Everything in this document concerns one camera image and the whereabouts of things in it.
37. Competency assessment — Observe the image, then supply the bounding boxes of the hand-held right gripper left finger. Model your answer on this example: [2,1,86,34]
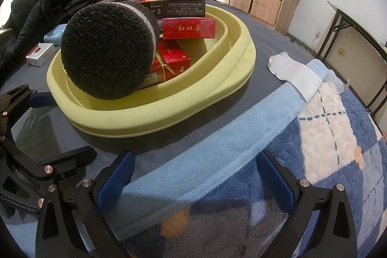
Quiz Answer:
[35,150,135,258]

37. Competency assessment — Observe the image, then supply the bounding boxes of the yellow-green plastic basin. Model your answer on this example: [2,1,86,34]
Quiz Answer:
[46,2,257,138]

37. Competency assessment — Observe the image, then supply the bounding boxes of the light blue device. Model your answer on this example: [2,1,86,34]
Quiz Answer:
[43,24,65,44]

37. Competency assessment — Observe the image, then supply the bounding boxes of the red white cigarette carton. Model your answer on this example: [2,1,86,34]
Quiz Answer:
[162,17,219,40]

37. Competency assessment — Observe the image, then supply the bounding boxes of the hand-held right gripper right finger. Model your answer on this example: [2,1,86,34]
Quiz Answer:
[256,151,359,258]

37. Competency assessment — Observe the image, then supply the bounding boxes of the black red cigarette carton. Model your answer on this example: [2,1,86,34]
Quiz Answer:
[142,0,207,20]

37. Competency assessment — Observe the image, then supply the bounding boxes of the black folding table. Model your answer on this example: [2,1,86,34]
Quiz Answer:
[314,0,387,113]

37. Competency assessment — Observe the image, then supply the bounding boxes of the black foam cylinder white band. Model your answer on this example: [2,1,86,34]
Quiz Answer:
[60,1,160,101]

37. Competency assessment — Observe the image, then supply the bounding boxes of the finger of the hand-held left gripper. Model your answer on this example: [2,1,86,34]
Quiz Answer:
[21,146,98,181]
[0,85,56,134]

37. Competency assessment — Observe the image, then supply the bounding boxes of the blue white chequered blanket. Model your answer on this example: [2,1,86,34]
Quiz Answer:
[75,52,387,258]

